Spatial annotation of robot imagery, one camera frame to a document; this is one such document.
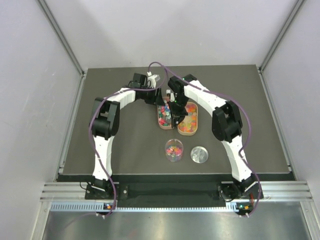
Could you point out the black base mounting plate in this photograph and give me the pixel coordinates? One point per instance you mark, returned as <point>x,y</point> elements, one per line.
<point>211,190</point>

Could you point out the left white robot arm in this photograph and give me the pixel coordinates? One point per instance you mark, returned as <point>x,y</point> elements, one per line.
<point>105,123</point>

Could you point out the beige tray of jelly candies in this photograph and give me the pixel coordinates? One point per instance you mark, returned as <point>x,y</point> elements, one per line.
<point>189,126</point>

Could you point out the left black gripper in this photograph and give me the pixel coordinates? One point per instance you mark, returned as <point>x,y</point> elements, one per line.
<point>157,97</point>

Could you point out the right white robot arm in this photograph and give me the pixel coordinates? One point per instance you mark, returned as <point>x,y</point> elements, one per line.
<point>226,127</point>

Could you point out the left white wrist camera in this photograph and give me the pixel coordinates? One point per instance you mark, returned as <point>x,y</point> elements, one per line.
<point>152,80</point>

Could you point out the clear plastic jar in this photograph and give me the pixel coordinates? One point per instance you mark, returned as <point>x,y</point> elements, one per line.
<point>174,150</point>

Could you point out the pink tray of opaque candies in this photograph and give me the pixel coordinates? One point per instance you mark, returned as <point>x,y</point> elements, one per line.
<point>164,115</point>

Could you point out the aluminium frame rail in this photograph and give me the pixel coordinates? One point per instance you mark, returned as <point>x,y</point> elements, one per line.
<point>70,197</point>

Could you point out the silver jar lid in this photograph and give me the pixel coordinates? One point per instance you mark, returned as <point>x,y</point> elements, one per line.
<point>199,154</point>

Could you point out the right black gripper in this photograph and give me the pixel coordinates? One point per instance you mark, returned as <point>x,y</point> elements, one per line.
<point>177,117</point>

